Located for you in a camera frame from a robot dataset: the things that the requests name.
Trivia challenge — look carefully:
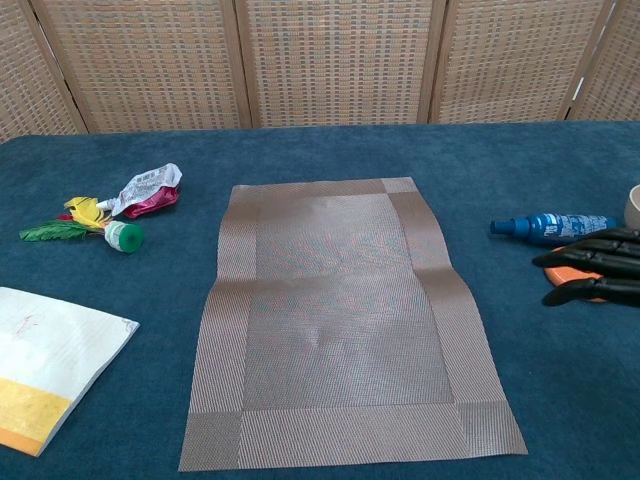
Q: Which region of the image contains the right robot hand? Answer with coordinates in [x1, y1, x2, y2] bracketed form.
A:
[532, 227, 640, 308]

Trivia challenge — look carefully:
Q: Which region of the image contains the beige bowl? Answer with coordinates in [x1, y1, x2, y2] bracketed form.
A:
[623, 183, 640, 231]

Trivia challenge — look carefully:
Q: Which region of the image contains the brown woven placemat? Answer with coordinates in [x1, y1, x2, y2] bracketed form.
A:
[178, 176, 529, 473]

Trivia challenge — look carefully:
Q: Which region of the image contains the orange disc with hole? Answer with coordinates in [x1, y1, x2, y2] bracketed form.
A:
[542, 264, 609, 304]

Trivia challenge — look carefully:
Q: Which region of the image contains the blue spray bottle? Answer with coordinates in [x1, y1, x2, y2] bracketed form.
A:
[489, 213, 620, 247]

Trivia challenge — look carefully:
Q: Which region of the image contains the blue carpet table cover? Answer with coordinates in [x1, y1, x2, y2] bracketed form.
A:
[0, 119, 640, 480]

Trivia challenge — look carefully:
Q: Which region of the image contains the woven bamboo folding screen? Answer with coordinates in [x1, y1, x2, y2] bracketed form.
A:
[0, 0, 640, 137]

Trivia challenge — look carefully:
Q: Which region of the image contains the crumpled silver and pink pouch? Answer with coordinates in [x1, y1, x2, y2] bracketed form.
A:
[96, 162, 183, 220]

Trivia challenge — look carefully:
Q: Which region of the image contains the feather shuttlecock with green base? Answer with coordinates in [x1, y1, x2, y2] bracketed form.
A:
[18, 196, 146, 254]

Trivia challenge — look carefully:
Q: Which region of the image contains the white and yellow book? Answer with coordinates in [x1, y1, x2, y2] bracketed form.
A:
[0, 286, 141, 457]

